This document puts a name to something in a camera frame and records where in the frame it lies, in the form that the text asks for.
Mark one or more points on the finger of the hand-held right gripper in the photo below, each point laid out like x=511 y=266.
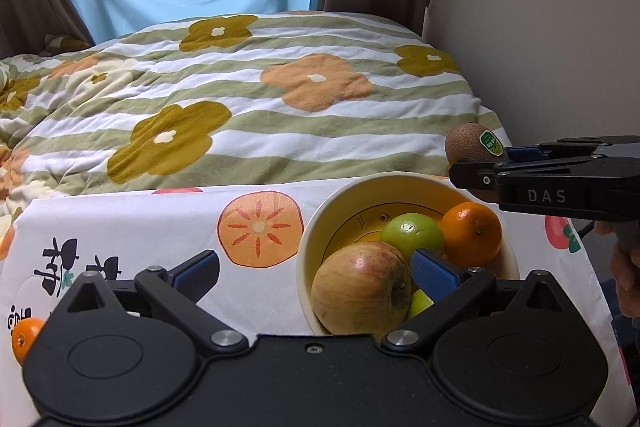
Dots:
x=472 y=177
x=525 y=154

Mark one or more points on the orange with green stem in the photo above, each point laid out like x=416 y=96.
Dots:
x=26 y=341

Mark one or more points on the green apple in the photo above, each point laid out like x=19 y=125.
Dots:
x=412 y=232
x=419 y=304

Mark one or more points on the floral pillow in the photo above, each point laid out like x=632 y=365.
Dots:
x=65 y=44

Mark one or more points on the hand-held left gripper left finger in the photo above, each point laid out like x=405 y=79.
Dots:
x=192 y=276

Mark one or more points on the large orange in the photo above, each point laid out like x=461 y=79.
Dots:
x=472 y=234

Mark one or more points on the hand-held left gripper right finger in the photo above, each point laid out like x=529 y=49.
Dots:
x=435 y=276

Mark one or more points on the floral striped blanket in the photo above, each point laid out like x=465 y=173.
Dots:
x=300 y=142

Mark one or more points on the white fruit-print tablecloth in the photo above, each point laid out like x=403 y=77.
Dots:
x=150 y=232

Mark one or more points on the large yellow-red apple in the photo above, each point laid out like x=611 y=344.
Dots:
x=360 y=289

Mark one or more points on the brown kiwi with green sticker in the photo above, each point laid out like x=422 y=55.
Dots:
x=467 y=144

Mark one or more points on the person's right hand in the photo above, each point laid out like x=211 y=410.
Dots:
x=627 y=287

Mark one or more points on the yellow cartoon bowl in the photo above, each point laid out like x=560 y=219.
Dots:
x=350 y=209

